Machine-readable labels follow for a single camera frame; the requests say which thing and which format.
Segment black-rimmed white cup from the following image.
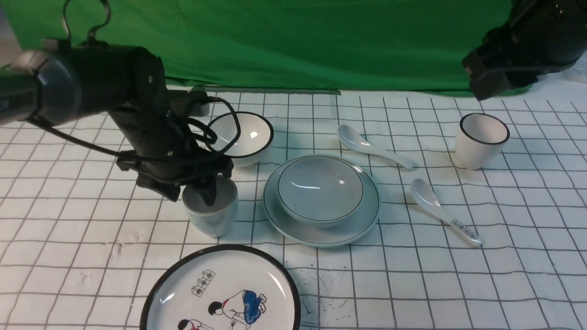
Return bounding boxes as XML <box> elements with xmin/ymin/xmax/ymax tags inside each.
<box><xmin>455</xmin><ymin>113</ymin><xmax>511</xmax><ymax>171</ymax></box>

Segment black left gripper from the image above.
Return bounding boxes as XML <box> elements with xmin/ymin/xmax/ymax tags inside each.
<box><xmin>116</xmin><ymin>140</ymin><xmax>233</xmax><ymax>206</ymax></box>

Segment pale green-rimmed cup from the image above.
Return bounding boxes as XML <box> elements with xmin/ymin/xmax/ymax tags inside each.
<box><xmin>182</xmin><ymin>176</ymin><xmax>238</xmax><ymax>238</ymax></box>

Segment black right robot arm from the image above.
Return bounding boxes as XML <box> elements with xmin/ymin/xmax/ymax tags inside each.
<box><xmin>461</xmin><ymin>0</ymin><xmax>587</xmax><ymax>101</ymax></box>

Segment pale green-rimmed plate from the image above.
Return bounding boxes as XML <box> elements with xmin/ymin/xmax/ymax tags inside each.
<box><xmin>263</xmin><ymin>154</ymin><xmax>382</xmax><ymax>248</ymax></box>

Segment black-rimmed illustrated plate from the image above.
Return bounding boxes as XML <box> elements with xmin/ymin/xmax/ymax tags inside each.
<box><xmin>139</xmin><ymin>244</ymin><xmax>301</xmax><ymax>330</ymax></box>

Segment green backdrop cloth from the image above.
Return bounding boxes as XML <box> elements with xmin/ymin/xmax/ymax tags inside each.
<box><xmin>0</xmin><ymin>0</ymin><xmax>542</xmax><ymax>98</ymax></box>

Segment black-rimmed white bowl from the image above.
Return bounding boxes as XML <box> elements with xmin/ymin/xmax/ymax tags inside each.
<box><xmin>206</xmin><ymin>111</ymin><xmax>274</xmax><ymax>168</ymax></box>

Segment white spoon with lettering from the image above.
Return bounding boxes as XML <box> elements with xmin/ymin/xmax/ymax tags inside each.
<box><xmin>410</xmin><ymin>178</ymin><xmax>482</xmax><ymax>247</ymax></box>

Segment plain white ceramic spoon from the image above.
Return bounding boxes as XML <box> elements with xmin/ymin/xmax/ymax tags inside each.
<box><xmin>337</xmin><ymin>125</ymin><xmax>415</xmax><ymax>171</ymax></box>

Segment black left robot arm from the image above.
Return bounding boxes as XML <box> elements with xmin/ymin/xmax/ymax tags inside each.
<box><xmin>0</xmin><ymin>39</ymin><xmax>233</xmax><ymax>205</ymax></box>

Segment pale green-rimmed bowl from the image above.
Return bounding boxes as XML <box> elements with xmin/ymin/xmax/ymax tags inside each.
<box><xmin>277</xmin><ymin>156</ymin><xmax>365</xmax><ymax>227</ymax></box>

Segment white grid tablecloth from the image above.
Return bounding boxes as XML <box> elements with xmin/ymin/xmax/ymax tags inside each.
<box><xmin>0</xmin><ymin>88</ymin><xmax>587</xmax><ymax>330</ymax></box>

